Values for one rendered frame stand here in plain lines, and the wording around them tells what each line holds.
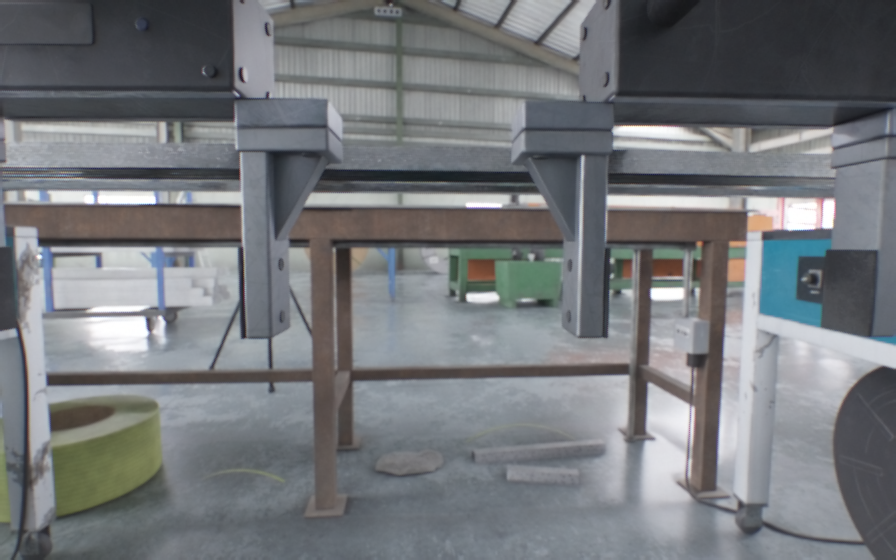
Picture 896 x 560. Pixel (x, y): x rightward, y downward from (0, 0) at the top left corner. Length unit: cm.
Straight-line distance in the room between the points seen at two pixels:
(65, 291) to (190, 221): 329
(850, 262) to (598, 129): 14
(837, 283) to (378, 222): 101
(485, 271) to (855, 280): 624
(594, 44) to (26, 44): 23
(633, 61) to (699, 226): 121
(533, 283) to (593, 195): 502
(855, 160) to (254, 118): 27
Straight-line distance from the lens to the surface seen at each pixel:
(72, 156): 38
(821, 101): 25
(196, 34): 22
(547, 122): 21
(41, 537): 145
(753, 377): 129
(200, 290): 416
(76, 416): 188
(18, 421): 134
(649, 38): 22
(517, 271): 515
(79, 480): 160
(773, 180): 37
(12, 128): 923
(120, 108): 26
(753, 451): 135
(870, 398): 129
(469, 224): 118
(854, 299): 29
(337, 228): 119
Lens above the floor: 70
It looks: 4 degrees down
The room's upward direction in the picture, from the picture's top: straight up
